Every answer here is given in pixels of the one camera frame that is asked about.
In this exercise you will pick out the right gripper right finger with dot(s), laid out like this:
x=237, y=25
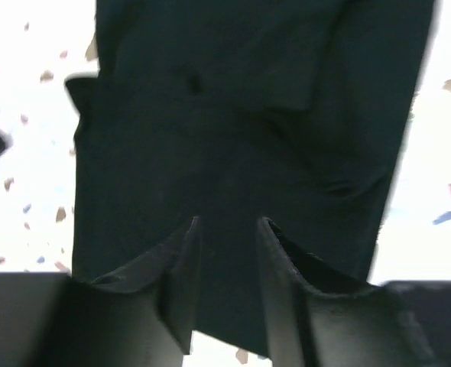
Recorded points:
x=316, y=316

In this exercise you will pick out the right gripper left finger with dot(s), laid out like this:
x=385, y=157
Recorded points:
x=157, y=296

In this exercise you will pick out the black t shirt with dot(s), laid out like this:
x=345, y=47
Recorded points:
x=235, y=110

